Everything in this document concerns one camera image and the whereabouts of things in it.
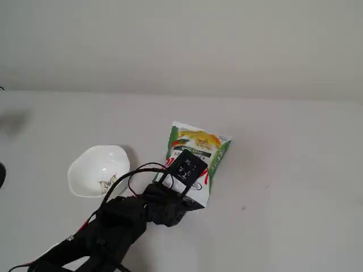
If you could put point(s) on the white ceramic bowl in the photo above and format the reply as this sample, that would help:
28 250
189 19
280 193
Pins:
90 167

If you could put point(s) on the black round object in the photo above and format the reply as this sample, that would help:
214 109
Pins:
1 175

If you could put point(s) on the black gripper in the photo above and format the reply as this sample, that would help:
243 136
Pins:
167 213

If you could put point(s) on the veggie straws snack packet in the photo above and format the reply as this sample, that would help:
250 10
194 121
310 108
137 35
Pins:
195 139

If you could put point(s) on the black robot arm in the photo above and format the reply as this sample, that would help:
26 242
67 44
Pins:
113 226

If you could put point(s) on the black camera circuit board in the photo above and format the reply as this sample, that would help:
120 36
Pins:
187 167

